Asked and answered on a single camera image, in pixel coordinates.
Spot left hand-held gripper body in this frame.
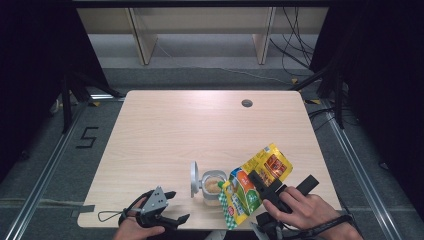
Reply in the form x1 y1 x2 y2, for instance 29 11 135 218
135 185 169 230

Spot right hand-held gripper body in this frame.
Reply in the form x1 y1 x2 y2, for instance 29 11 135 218
249 174 320 240

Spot yellow spout pouch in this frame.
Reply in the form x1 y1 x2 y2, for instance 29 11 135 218
218 143 294 231

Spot white lidded jar with handle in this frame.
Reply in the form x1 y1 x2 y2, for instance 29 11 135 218
189 160 229 207

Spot person's left hand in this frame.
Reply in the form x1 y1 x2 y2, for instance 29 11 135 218
113 197 166 240

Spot person's right hand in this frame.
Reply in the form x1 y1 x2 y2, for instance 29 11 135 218
262 185 347 232

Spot brown powder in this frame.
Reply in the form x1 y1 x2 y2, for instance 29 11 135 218
203 177 224 194

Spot black metal stand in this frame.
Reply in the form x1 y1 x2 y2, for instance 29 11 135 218
61 71 123 134
289 59 346 129

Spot black curtain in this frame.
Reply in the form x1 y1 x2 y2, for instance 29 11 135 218
0 0 111 183
311 0 424 211

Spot beige shelving unit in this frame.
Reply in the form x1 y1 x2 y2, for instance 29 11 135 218
77 7 329 66

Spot thick black gripper cable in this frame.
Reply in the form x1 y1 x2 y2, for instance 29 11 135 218
118 189 156 227

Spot thin looped cable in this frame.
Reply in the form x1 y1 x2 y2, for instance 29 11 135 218
97 210 126 223

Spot black wrist strap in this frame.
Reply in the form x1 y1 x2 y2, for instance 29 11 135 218
281 214 355 239

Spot black floor cables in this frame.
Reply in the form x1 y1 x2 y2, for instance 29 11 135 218
308 107 338 132

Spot long aluminium floor rail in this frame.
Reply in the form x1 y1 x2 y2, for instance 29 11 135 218
4 99 91 240
321 99 398 240

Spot short aluminium floor rail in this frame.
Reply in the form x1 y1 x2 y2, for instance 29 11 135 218
89 94 127 102

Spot bundle of black hanging cables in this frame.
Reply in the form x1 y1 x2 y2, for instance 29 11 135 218
269 7 316 78

